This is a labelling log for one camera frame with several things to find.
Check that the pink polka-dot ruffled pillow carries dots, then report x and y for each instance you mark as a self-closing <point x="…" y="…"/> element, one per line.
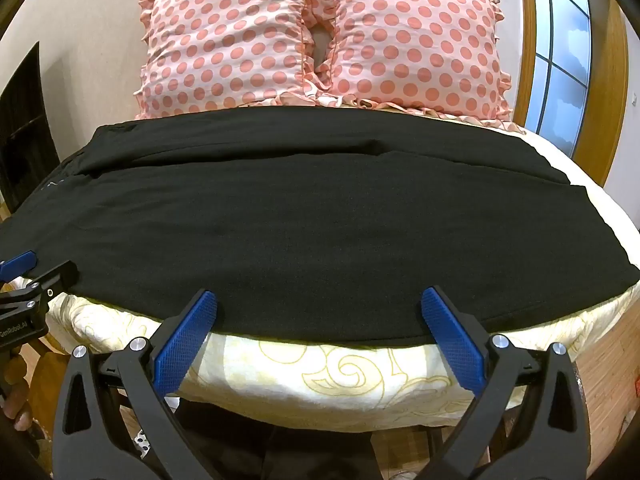
<point x="225" y="40"/>
<point x="415" y="40"/>

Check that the wooden framed window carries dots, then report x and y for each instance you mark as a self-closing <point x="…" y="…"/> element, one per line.
<point x="562" y="50"/>

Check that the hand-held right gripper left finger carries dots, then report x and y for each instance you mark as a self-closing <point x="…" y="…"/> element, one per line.
<point x="184" y="347"/>

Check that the bed with yellow patterned sheet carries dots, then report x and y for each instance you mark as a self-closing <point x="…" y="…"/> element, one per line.
<point x="350" y="382"/>

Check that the black pants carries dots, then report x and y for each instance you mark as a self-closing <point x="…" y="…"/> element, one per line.
<point x="320" y="230"/>

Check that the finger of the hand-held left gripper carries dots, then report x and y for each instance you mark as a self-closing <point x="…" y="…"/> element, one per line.
<point x="56" y="280"/>
<point x="20" y="263"/>

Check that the person's left hand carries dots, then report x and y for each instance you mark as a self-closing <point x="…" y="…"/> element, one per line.
<point x="21" y="402"/>

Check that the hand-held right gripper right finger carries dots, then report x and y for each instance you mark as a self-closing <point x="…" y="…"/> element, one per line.
<point x="456" y="347"/>

